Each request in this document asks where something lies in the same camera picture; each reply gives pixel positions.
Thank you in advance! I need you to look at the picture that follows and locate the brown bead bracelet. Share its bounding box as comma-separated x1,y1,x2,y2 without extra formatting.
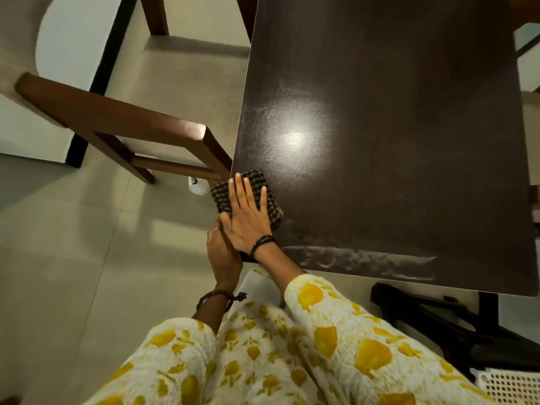
195,289,248,313

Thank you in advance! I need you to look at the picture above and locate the person's left hand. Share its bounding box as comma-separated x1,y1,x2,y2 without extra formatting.
205,218,245,291

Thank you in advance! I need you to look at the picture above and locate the white plastic lattice panel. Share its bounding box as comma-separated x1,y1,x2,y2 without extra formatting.
469,367,540,405

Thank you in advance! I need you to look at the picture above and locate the white and yellow patterned garment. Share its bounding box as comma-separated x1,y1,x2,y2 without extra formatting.
84,265,494,405

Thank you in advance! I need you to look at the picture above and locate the person's right hand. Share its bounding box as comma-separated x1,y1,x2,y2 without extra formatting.
219,173,274,258

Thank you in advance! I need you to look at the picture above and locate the dark checkered cleaning cloth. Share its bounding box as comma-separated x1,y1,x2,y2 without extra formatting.
210,169,285,231

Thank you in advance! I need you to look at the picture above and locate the person's left forearm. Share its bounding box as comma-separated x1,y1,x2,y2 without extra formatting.
192,290,231,334

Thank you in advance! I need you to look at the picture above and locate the person's right forearm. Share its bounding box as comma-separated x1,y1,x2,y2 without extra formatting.
255,244,307,294

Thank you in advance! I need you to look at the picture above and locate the wooden chair with beige cushion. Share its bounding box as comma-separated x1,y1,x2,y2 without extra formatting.
0,0,258,185
508,0,540,239

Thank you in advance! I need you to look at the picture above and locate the small white round object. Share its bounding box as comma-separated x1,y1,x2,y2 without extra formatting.
187,175,211,196

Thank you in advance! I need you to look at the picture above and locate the black cord bracelet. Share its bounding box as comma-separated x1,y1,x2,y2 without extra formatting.
249,235,277,258

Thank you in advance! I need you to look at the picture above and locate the dark brown table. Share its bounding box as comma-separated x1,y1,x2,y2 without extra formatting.
229,0,540,296

